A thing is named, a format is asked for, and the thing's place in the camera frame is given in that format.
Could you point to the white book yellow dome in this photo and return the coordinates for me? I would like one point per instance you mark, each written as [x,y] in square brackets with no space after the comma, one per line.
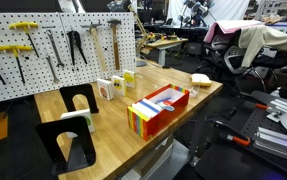
[129,77]

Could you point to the rainbow striped red box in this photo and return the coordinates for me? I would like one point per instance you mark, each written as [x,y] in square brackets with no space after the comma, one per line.
[171,98]

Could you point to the white book orange circle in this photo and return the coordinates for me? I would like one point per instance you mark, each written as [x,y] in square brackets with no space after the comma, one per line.
[106,89]

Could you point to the white book green spot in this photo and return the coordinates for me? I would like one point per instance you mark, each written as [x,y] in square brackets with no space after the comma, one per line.
[83,116]

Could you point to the black office chair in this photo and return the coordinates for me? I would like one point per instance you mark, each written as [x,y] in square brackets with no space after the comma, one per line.
[224,57]

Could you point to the black pliers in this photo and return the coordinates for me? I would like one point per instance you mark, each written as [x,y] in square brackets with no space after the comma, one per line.
[75,41]

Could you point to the short silver wrench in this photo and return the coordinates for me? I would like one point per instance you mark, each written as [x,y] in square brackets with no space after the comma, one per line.
[55,79]

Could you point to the front black metal bookend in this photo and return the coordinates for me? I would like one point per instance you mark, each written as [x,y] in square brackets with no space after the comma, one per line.
[81,154]

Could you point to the pink cloth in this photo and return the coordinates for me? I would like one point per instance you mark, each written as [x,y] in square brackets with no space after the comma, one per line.
[228,27]

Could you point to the long silver wrench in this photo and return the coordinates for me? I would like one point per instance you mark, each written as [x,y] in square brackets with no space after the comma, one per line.
[50,35]

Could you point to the beige jacket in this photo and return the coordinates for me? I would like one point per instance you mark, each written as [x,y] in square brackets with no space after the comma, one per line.
[253,38]

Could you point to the white pegboard panel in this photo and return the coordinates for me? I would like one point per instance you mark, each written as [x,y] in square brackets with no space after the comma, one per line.
[36,70]

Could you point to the aluminium extrusion bars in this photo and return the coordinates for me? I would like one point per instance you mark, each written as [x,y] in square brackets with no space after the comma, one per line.
[271,142]

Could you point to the wooden handle hammer right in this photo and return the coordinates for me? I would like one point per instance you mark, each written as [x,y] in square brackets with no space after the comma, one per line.
[114,23]

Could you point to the wooden handle hammer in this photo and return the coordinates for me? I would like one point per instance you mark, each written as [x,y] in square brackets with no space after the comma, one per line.
[114,23]
[99,51]

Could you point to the wooden handle hammer left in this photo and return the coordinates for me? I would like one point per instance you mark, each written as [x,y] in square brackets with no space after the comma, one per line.
[99,51]

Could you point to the orange handled clamp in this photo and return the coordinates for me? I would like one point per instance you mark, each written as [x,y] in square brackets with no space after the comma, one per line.
[231,133]

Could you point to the yellow T-handle key lower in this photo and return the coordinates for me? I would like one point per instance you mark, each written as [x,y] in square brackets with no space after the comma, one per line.
[16,49]

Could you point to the yellow t-handle key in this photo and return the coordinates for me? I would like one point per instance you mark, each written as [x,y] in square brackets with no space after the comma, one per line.
[16,49]
[26,26]

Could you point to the yellow T-handle key upper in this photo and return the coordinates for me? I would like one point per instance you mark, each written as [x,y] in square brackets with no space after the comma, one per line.
[26,26]

